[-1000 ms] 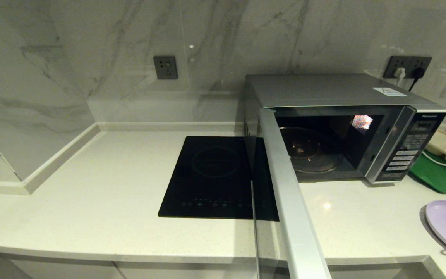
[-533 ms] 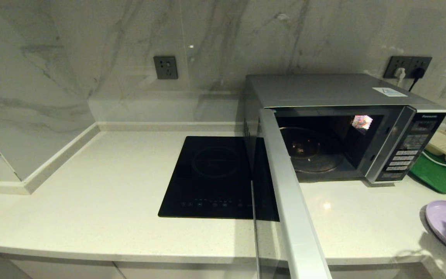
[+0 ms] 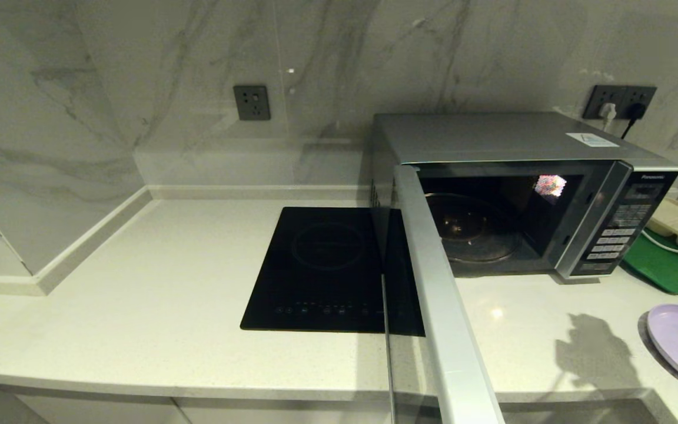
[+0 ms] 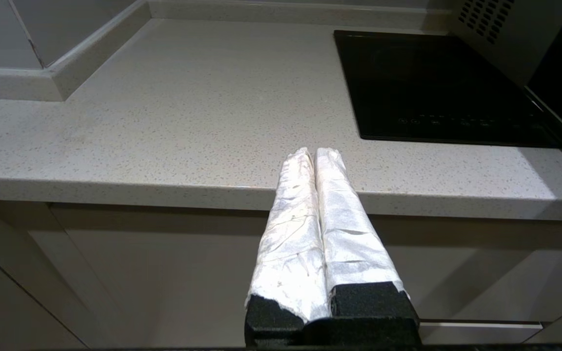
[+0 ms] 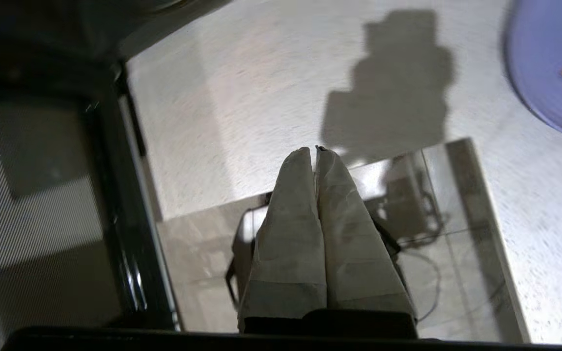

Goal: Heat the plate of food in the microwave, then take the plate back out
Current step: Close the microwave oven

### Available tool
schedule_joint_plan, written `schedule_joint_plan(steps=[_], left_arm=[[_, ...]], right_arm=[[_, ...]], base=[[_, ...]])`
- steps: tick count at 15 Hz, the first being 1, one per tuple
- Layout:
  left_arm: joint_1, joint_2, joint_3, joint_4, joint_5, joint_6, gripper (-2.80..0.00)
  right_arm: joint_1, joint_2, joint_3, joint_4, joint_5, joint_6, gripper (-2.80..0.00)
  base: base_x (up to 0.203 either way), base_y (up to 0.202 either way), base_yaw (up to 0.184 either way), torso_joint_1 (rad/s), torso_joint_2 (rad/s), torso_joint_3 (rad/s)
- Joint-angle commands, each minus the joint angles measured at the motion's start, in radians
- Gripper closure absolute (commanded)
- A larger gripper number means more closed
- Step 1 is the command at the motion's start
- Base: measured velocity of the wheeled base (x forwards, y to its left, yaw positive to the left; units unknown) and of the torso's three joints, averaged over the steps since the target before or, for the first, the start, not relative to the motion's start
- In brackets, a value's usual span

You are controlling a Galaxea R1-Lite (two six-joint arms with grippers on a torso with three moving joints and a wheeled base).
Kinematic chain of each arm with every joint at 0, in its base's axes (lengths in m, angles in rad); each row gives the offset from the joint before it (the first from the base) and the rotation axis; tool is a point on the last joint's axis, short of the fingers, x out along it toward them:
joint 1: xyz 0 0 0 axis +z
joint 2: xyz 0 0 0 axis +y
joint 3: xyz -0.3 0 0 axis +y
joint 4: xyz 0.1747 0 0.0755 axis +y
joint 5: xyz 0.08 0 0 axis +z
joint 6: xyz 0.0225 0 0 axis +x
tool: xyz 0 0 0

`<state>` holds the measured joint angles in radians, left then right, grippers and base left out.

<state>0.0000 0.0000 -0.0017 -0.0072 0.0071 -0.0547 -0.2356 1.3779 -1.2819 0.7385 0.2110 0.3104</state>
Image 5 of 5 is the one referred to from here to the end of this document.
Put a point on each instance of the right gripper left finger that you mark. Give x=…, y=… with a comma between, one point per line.
x=288, y=243

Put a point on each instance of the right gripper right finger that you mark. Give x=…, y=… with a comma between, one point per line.
x=354, y=253

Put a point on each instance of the blue round plate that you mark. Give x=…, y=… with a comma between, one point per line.
x=549, y=63

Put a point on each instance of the black microwave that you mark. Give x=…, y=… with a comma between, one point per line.
x=66, y=24

